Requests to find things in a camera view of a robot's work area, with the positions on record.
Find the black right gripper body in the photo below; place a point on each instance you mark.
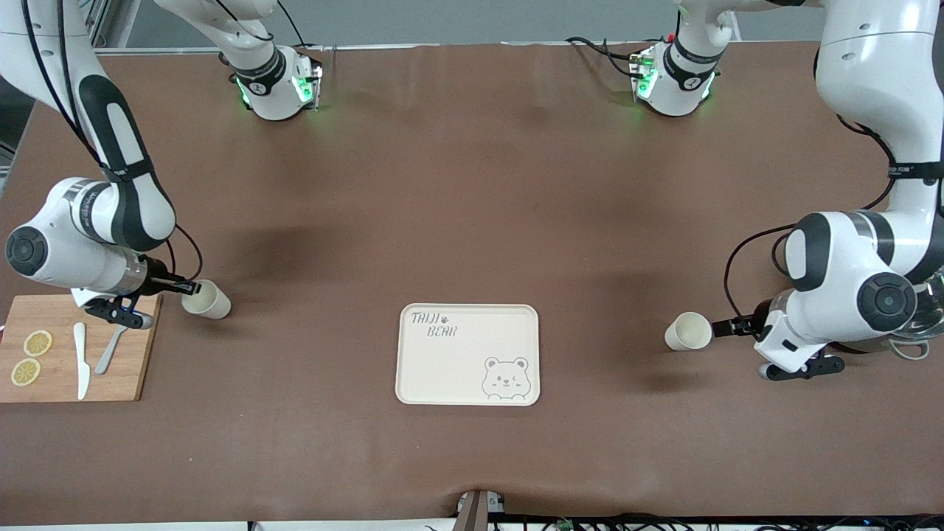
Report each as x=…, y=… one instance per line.
x=156, y=275

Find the metal table edge bracket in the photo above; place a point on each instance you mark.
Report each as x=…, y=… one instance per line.
x=479, y=509

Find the white plastic knife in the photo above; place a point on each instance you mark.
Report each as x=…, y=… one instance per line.
x=81, y=361

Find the white tray with bear print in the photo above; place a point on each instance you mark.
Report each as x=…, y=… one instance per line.
x=457, y=369

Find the yellow lemon slice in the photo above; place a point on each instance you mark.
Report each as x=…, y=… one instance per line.
x=37, y=343
x=26, y=372

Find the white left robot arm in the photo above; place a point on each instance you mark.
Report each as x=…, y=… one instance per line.
x=848, y=280

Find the brown table cover sheet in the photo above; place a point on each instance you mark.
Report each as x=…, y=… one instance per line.
x=472, y=184

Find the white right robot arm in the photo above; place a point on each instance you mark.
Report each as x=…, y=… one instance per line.
x=118, y=199

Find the wooden cutting board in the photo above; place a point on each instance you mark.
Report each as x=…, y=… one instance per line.
x=51, y=383

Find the grey-green electric cooking pot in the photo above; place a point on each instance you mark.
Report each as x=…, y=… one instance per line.
x=874, y=345

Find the aluminium frame profile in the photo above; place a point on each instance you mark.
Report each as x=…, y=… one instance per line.
x=103, y=18

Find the white paper cup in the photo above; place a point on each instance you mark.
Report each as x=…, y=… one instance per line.
x=210, y=302
x=687, y=332

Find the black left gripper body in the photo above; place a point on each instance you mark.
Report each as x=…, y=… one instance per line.
x=759, y=311

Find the grey-blue plastic knife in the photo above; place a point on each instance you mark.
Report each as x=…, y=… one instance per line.
x=108, y=354

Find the glass pot lid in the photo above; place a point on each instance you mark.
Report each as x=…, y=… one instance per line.
x=931, y=302

